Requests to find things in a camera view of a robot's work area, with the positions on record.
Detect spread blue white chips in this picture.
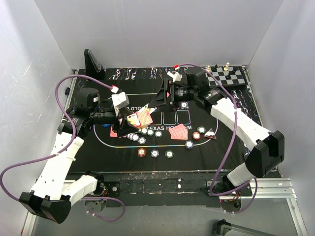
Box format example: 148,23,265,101
127,133,146,145

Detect black white chess board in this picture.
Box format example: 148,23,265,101
205,65,248,88

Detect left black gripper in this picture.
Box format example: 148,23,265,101
91,106,139,135

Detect aluminium rail frame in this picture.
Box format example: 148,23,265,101
21,70,308,236

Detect black device bottom corner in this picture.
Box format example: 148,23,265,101
212,219,272,236

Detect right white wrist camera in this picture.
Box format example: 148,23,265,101
167,71,182,83

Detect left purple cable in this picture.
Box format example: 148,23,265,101
0,75,126,222

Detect black poker table mat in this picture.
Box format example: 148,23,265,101
70,67,261,173

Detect red poker chip stack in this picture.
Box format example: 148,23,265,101
137,148,146,157

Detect spread green chips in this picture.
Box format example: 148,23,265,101
140,128,162,137

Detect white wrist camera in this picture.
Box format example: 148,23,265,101
111,92,129,109
167,71,182,83

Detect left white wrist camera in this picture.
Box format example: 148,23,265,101
111,92,129,109

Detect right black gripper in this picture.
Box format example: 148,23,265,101
147,79,196,113

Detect red playing card deck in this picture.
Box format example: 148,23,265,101
127,109,153,128

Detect green poker chip stack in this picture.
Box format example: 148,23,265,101
165,150,174,158

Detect red cards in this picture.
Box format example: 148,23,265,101
168,124,188,140
110,126,118,138

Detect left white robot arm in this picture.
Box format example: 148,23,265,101
19,87,136,224

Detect black card shoe holder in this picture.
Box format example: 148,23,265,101
84,49,105,81

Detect white chess piece tall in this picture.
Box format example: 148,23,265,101
224,62,230,71

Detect blue poker chip stack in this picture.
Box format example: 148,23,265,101
151,149,159,158

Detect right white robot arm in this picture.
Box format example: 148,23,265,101
148,64,284,196

